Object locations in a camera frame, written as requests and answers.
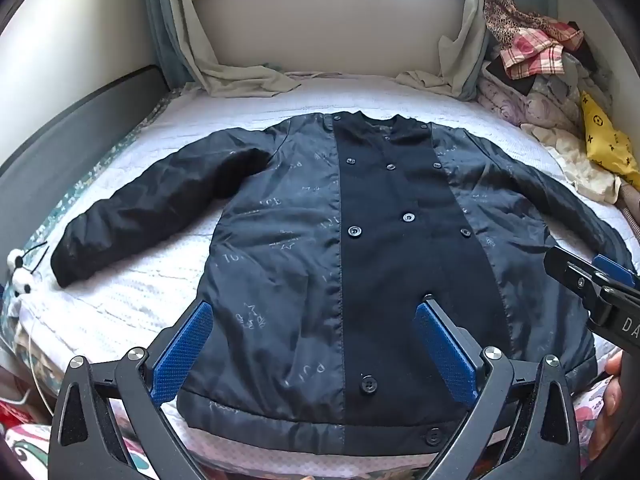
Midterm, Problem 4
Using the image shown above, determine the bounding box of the red bag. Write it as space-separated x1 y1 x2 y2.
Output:
0 399 32 427

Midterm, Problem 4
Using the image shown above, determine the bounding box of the lilac floral quilt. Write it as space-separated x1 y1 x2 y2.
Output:
477 60 591 132

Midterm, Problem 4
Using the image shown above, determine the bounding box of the green floral bed sheet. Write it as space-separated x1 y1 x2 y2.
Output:
10 95 176 311

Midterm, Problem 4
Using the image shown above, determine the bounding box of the black button jacket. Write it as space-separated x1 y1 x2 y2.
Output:
50 110 638 453

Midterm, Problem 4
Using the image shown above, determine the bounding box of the colourful floral blanket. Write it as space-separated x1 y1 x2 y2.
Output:
0 385 613 480

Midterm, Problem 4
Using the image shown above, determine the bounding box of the white quilted mattress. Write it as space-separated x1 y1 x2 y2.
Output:
15 72 626 480

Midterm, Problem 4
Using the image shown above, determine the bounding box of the person's right hand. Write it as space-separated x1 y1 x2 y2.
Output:
589 350 626 461

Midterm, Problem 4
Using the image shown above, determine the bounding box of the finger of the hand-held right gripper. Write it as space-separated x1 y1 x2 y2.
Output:
591 254 640 293
544 245 611 311

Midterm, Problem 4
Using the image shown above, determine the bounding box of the white cable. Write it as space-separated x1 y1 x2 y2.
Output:
26 305 57 417

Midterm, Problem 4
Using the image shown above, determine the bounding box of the black cloth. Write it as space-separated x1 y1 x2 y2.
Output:
487 21 599 96

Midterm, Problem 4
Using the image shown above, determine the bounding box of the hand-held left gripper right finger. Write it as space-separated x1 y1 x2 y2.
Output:
414 296 583 480

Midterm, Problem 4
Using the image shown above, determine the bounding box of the pink plaid cloth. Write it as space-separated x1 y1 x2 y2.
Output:
500 22 584 79

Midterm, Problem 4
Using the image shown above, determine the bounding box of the blue-grey curtain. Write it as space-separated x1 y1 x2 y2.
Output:
462 50 489 102
141 0 202 92

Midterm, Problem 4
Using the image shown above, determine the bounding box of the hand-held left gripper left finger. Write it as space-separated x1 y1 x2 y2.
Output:
47 300 216 480

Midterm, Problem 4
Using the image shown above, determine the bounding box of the leopard print cloth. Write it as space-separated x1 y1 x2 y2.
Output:
482 0 559 49

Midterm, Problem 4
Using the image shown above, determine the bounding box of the beige curtain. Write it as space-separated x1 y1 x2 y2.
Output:
172 0 302 99
395 0 492 100

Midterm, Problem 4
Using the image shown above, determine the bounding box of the cream cloth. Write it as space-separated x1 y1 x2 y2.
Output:
520 122 624 204

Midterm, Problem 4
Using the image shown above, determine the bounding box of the yellow printed pillow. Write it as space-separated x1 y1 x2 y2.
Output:
580 91 640 189

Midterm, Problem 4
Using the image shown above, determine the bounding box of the grey bed frame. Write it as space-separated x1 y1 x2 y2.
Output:
0 65 168 201

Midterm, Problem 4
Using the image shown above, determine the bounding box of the grey dotted cloth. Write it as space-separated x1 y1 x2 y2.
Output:
530 55 617 127

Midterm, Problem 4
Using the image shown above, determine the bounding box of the panda plush toy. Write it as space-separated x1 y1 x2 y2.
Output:
6 242 48 297

